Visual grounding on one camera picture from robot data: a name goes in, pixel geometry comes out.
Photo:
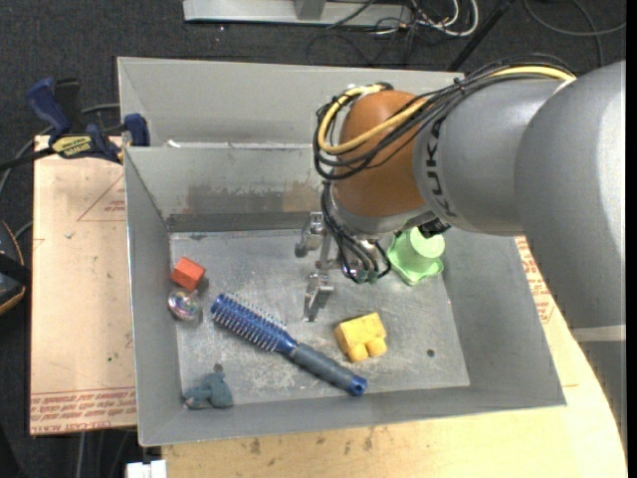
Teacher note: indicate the shiny iridescent spinning top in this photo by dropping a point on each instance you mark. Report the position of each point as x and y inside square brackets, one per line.
[184, 306]

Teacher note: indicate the yellow toy building block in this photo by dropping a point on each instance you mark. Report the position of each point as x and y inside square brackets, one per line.
[359, 336]

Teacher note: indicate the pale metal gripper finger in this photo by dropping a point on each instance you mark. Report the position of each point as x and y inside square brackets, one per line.
[314, 292]
[312, 229]

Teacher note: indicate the grey-blue toy animal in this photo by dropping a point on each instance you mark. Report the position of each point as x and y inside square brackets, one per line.
[215, 391]

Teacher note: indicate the orange-red cube block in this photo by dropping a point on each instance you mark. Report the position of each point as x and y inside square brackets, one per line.
[188, 273]

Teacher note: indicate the grey metal bin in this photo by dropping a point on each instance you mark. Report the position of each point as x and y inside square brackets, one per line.
[278, 366]

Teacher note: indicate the light green plastic cup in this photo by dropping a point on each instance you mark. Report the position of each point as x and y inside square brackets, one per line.
[415, 262]

